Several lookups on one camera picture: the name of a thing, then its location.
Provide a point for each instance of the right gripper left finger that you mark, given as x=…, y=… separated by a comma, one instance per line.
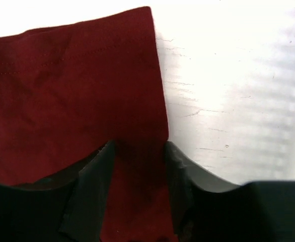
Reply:
x=68, y=205

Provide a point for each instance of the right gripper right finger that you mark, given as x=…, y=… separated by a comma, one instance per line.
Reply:
x=205, y=207

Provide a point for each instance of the dark red t shirt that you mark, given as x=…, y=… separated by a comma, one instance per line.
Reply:
x=66, y=91

